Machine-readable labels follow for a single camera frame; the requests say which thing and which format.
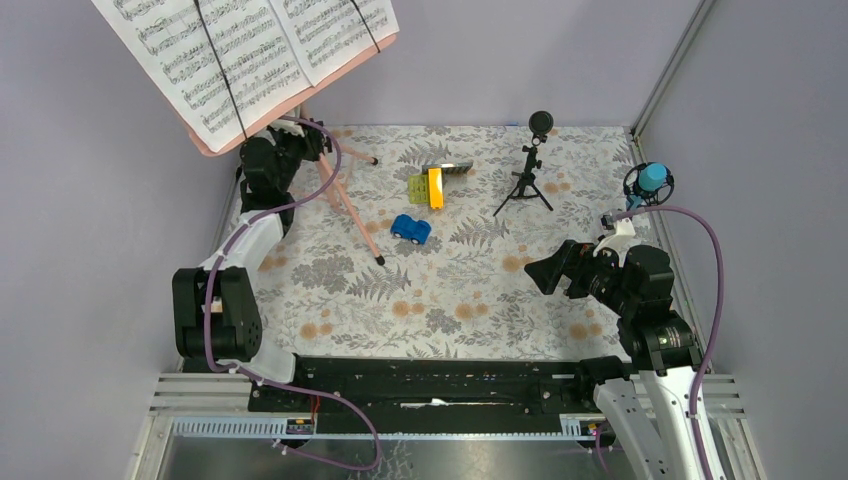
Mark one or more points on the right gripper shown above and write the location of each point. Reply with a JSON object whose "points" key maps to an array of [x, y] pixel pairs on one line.
{"points": [[547, 272]]}

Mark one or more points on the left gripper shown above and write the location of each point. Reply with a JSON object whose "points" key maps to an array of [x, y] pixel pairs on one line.
{"points": [[310, 141]]}

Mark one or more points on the sheet music page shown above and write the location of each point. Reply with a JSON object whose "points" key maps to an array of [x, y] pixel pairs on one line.
{"points": [[221, 65], [326, 34]]}

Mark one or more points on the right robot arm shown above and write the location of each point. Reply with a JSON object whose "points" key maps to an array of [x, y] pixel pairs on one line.
{"points": [[655, 405]]}

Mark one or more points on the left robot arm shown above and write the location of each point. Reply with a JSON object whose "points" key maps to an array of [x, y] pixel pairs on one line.
{"points": [[216, 314]]}

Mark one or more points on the green toy grid piece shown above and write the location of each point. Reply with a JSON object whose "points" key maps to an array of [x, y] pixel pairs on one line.
{"points": [[417, 189]]}

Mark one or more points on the blue microphone on tripod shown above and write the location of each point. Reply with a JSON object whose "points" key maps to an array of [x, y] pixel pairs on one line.
{"points": [[647, 184]]}

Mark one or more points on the blue toy car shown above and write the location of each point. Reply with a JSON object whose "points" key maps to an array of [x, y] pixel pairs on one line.
{"points": [[405, 227]]}

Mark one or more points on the floral table cloth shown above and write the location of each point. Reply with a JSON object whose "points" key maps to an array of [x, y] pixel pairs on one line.
{"points": [[464, 293]]}

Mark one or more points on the yellow toy block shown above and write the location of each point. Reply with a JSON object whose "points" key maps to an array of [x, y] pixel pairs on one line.
{"points": [[435, 188]]}

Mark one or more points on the black microphone on tripod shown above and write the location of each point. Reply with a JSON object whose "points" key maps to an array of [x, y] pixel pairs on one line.
{"points": [[540, 124]]}

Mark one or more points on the white slotted cable duct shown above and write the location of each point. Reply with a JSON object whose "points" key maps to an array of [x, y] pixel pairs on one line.
{"points": [[416, 426]]}

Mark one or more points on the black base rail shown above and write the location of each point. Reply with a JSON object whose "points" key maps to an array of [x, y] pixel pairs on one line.
{"points": [[398, 387]]}

